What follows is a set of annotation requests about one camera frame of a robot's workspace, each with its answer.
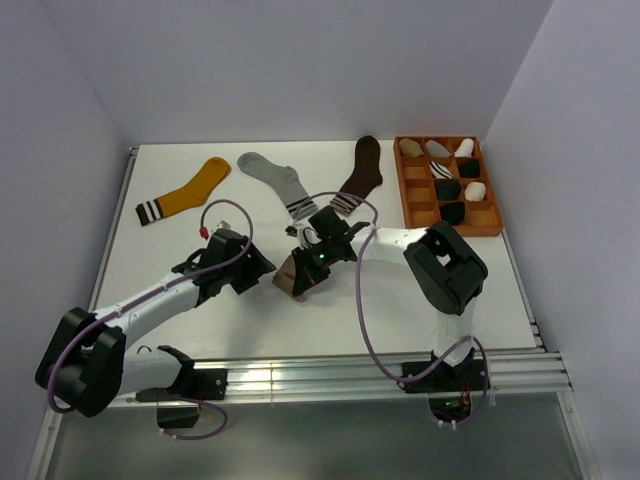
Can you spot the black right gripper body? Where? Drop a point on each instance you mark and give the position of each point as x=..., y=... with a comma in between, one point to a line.
x=316, y=260

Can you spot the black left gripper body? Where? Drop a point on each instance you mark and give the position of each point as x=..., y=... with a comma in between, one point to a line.
x=244, y=271

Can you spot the tan sock with maroon cuff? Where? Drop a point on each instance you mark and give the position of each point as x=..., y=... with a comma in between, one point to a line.
x=284, y=279

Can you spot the plain black sock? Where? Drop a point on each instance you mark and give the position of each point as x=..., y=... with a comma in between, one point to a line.
x=447, y=190

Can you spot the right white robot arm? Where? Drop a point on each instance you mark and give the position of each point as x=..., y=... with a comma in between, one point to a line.
x=448, y=271

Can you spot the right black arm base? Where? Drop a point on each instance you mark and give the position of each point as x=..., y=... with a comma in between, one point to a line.
x=459, y=382

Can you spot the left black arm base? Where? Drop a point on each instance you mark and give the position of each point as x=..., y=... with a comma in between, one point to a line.
x=200, y=389

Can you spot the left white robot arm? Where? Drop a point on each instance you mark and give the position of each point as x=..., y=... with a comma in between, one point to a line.
x=88, y=363

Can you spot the grey sock with black stripes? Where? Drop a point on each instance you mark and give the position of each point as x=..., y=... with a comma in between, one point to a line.
x=283, y=180

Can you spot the brown sock with pink stripes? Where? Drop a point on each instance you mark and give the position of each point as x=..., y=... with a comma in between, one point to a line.
x=364, y=178

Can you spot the mustard yellow sock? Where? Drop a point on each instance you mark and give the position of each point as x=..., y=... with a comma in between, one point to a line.
x=193, y=194

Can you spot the rolled beige sock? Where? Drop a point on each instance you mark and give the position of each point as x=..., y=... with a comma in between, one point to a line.
x=410, y=148

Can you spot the rolled striped sock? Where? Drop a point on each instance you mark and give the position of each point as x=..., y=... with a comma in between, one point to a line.
x=440, y=171

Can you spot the orange wooden compartment tray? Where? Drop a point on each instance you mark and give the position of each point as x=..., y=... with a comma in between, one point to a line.
x=418, y=198

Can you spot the rolled grey sock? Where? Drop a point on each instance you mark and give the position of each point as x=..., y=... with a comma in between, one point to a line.
x=436, y=149

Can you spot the rolled cream sock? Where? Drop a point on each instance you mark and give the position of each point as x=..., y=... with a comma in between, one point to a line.
x=475, y=191

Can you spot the rolled black sock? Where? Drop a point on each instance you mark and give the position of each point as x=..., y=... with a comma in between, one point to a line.
x=469, y=167

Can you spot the rolled white sock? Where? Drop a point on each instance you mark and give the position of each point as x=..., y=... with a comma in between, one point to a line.
x=465, y=149

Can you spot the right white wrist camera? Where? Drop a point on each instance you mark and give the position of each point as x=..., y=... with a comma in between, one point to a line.
x=306, y=236

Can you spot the aluminium frame rail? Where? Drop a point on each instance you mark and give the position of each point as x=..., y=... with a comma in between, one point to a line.
x=356, y=378

